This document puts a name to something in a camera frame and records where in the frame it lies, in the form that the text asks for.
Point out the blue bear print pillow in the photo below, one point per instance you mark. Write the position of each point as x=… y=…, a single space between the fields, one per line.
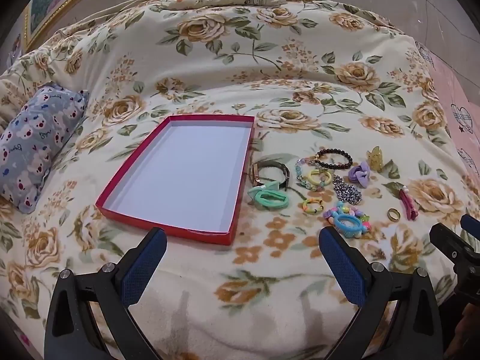
x=33 y=138

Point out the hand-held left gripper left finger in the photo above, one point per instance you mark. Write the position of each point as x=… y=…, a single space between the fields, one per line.
x=146 y=266

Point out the floral cream blanket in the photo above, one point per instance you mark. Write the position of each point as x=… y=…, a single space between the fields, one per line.
x=225 y=63

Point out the yellow claw hair clip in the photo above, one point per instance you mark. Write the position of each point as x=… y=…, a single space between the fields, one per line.
x=376 y=159

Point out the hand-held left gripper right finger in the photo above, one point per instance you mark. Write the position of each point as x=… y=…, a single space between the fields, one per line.
x=345 y=266

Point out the red shallow box tray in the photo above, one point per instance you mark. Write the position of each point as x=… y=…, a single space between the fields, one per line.
x=180 y=172

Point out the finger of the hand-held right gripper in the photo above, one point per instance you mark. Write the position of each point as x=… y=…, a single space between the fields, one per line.
x=450 y=242
x=471 y=225

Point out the pink heart print mat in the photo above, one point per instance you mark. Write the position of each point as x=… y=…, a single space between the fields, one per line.
x=461 y=120

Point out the pink hair clip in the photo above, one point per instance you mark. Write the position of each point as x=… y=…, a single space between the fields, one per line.
x=408 y=202

